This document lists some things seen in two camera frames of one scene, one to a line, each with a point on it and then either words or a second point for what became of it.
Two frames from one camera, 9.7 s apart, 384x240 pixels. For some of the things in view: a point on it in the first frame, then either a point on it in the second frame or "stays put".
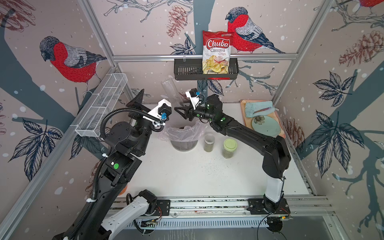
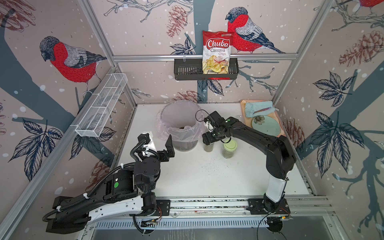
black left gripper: [134, 103] to [170, 150]
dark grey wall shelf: [192, 69] stays put
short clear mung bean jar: [209, 142] stays put
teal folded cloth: [255, 108] stays put
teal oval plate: [266, 125] stays put
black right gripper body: [200, 113] to [211, 137]
